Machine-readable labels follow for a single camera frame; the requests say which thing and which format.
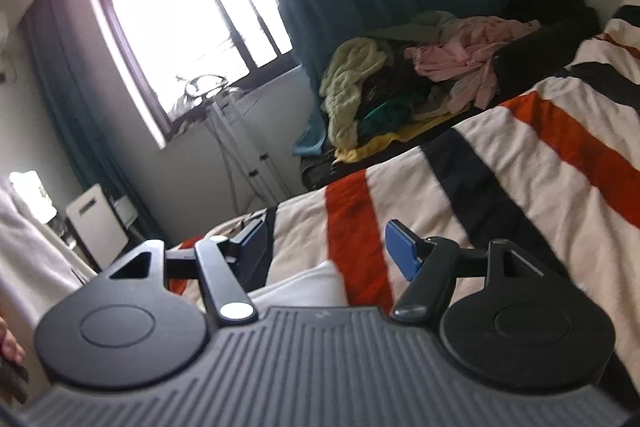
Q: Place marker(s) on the yellow cloth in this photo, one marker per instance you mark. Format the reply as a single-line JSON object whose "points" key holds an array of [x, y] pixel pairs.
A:
{"points": [[404, 134]]}

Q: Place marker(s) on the light green knitted sweater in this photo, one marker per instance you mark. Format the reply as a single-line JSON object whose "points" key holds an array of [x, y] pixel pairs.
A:
{"points": [[354, 61]]}

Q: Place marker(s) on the white zip-up garment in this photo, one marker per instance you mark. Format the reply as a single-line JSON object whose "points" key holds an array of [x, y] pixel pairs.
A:
{"points": [[38, 270]]}

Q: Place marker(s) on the black garment on bed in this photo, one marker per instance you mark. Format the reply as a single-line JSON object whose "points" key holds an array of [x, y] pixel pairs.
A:
{"points": [[564, 25]]}

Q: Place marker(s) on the dark green garment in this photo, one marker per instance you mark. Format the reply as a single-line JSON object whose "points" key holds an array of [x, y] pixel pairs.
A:
{"points": [[386, 118]]}

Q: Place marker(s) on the window with dark frame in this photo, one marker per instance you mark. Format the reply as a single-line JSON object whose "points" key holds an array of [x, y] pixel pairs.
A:
{"points": [[178, 52]]}

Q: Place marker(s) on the pink garment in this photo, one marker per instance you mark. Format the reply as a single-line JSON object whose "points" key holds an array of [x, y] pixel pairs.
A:
{"points": [[464, 54]]}

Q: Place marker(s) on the striped white orange black blanket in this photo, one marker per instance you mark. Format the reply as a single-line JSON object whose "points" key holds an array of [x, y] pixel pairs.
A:
{"points": [[555, 170]]}

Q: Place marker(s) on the person's hand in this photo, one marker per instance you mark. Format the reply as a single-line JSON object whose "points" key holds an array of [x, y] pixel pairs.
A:
{"points": [[10, 349]]}

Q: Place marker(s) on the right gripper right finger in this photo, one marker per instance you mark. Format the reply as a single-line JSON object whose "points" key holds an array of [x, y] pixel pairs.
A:
{"points": [[429, 266]]}

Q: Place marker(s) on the teal curtain left of window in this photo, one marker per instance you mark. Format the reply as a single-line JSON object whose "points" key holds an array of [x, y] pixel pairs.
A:
{"points": [[64, 84]]}

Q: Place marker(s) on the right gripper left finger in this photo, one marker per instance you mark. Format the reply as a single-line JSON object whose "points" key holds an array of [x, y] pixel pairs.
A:
{"points": [[224, 297]]}

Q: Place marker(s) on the white chair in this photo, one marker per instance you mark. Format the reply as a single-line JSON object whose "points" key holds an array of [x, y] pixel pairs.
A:
{"points": [[97, 226]]}

